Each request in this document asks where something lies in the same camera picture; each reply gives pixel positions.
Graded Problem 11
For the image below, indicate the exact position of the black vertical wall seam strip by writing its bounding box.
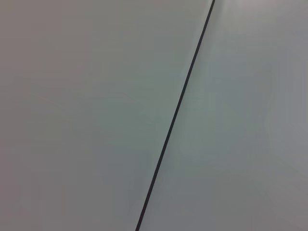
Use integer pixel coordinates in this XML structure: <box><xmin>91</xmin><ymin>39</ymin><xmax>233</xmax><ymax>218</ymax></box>
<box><xmin>134</xmin><ymin>0</ymin><xmax>216</xmax><ymax>231</ymax></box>

